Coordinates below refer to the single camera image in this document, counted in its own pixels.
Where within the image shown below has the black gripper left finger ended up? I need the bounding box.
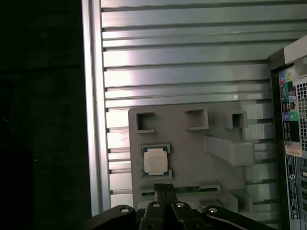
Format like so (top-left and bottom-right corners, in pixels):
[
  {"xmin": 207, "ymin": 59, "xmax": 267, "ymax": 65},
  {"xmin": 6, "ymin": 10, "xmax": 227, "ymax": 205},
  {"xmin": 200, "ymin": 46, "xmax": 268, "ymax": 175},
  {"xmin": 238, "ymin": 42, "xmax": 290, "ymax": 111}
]
[{"xmin": 83, "ymin": 184, "xmax": 167, "ymax": 230}]

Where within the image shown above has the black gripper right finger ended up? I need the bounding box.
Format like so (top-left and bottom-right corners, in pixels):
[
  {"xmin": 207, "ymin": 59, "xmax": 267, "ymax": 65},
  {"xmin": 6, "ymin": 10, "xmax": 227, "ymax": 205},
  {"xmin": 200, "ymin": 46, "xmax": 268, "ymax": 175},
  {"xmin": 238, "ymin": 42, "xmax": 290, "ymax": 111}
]
[{"xmin": 166, "ymin": 184, "xmax": 276, "ymax": 230}]

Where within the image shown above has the silver CPU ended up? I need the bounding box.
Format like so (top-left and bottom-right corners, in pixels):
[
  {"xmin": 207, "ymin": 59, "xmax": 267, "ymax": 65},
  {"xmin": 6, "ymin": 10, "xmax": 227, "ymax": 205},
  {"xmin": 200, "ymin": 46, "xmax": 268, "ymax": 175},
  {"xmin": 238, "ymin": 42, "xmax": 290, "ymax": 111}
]
[{"xmin": 143, "ymin": 148, "xmax": 168, "ymax": 175}]

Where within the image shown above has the grey parts rack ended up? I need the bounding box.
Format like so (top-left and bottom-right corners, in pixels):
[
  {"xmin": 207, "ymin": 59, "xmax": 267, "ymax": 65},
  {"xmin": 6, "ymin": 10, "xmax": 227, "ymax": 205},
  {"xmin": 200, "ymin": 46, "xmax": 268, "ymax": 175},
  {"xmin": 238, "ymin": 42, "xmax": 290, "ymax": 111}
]
[{"xmin": 128, "ymin": 100, "xmax": 256, "ymax": 216}]

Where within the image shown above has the black open PC case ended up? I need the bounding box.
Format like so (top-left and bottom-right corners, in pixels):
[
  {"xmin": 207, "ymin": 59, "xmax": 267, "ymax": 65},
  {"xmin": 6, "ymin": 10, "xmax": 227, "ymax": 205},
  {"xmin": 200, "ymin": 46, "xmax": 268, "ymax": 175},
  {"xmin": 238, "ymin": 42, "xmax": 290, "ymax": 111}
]
[{"xmin": 267, "ymin": 33, "xmax": 307, "ymax": 230}]

